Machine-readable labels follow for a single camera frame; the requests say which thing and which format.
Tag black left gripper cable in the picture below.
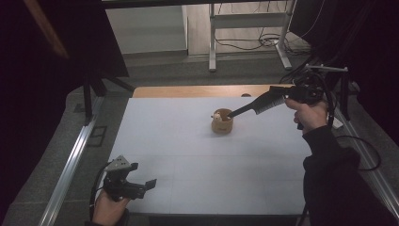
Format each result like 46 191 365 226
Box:
88 161 113 222

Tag person's left hand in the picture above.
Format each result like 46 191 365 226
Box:
91 189 132 226

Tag wooden cup with bear figure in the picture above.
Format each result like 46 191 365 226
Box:
210 107 234 136

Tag white table cover sheet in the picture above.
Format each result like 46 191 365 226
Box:
108 95 314 217

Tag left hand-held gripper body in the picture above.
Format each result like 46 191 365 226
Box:
103 154 148 202

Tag white metal desk frame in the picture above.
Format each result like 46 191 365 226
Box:
208 0 297 73

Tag tangled black cables under desk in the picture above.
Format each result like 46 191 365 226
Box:
214 29 312 57

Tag black looped floor cable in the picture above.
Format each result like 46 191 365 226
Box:
336 135 382 172

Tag black curtain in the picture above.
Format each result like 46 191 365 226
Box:
288 0 399 146
0 0 130 218

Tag person's right hand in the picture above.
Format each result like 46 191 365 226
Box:
284 97 329 136

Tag aluminium floor rail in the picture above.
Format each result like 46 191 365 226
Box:
38 96 105 226
332 89 399 222

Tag black comb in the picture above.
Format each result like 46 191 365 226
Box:
227 89 287 120

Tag dark floor hatch cover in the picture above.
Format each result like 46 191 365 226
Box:
86 125 108 149

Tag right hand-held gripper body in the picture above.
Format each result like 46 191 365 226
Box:
290 63 350 106

